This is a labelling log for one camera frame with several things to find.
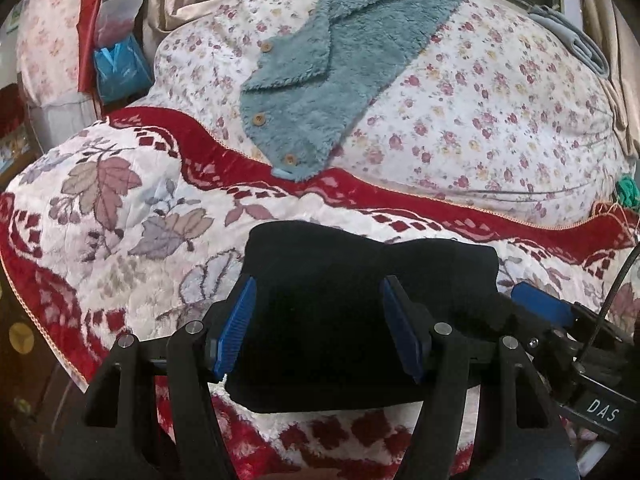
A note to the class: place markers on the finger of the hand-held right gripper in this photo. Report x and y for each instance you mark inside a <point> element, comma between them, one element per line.
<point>542,302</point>

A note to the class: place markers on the beige curtain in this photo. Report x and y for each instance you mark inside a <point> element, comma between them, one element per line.
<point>607,20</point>
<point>165,0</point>

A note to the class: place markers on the teal fleece garment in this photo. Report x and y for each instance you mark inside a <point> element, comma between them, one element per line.
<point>350,60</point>

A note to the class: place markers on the floral pillow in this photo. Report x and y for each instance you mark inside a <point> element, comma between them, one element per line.
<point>50,45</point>

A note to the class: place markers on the clear plastic bag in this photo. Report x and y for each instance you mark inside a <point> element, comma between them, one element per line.
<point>120,17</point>

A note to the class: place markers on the black pants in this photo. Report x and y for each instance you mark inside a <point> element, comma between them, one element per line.
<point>325,310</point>

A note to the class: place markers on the red printed box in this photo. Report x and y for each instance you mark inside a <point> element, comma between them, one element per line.
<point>15,125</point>

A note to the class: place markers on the blue plastic bag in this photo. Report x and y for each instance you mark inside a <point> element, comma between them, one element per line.
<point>120,72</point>

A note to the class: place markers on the grey folded cloth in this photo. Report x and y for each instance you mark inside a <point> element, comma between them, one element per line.
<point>575,35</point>

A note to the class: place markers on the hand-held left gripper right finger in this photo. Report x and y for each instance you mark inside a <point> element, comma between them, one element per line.
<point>400,330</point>

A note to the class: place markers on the red cloth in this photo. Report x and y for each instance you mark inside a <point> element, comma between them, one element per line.
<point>90,25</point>

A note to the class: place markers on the green yarn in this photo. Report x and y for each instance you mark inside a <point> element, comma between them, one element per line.
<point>629,191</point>

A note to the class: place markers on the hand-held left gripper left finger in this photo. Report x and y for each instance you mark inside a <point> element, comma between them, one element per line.
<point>240,330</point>

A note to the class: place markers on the floral quilt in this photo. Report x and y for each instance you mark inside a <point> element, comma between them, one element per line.
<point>475,120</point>

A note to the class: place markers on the red and white floral blanket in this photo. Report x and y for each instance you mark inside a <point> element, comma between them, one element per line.
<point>125,200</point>

